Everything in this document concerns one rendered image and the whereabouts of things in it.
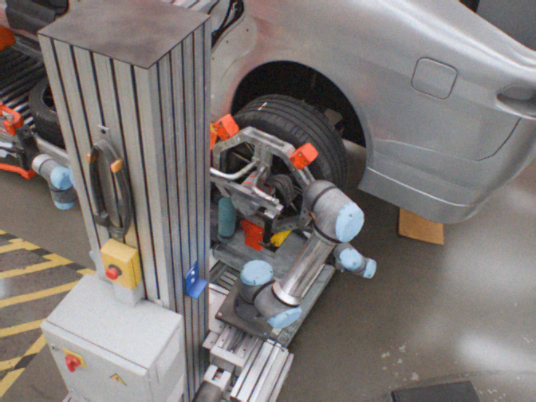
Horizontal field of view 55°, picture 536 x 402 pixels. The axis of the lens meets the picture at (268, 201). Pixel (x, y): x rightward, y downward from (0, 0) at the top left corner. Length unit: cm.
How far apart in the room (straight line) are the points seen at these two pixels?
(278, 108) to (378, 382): 152
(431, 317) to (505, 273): 67
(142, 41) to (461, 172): 169
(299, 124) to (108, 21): 133
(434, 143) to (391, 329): 121
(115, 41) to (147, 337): 82
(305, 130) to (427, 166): 58
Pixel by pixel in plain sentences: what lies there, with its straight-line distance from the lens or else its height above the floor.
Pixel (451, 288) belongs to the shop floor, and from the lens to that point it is 342.
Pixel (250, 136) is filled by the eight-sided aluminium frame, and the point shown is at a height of 112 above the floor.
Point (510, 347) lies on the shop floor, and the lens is 334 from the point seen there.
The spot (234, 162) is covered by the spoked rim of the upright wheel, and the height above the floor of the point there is 79.
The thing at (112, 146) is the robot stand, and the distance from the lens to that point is 117.
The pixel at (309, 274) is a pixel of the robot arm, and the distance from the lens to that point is 173.
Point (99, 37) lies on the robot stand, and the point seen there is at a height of 203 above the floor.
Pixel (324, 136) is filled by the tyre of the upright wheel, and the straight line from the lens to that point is 235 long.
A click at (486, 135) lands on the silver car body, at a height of 131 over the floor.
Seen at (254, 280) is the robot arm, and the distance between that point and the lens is 184.
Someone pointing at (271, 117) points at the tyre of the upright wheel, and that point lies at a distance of 231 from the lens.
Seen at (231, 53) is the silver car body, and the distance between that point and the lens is 268.
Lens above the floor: 254
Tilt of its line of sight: 45 degrees down
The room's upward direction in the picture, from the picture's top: 7 degrees clockwise
